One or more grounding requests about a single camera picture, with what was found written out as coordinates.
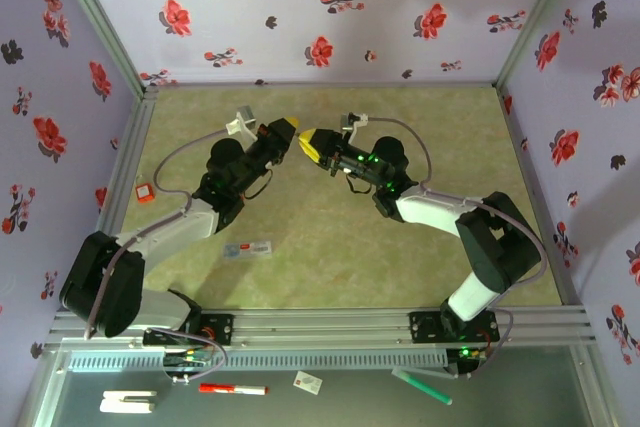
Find red key tag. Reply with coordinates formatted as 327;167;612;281
134;175;154;205

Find white plastic block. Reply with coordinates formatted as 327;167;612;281
99;389;159;416

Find aluminium corner post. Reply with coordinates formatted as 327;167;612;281
45;0;159;98
492;0;589;96

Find green controller circuit board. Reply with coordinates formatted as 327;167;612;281
163;346;211;371

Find thin aluminium back rail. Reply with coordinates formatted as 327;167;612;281
144;80;501;90

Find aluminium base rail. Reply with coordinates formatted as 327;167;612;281
47;304;599;351

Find aluminium side rail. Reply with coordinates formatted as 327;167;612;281
497;84;589;308
77;89;159;313

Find slotted grey cable duct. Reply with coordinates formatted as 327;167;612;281
67;349;449;373

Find red white marker pen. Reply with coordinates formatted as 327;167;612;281
198;382;270;396

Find black controller box green light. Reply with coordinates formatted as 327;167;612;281
446;344;490;379

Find small white printed card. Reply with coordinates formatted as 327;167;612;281
293;370;324;394

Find green marker pen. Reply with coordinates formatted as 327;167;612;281
391;367;454;406

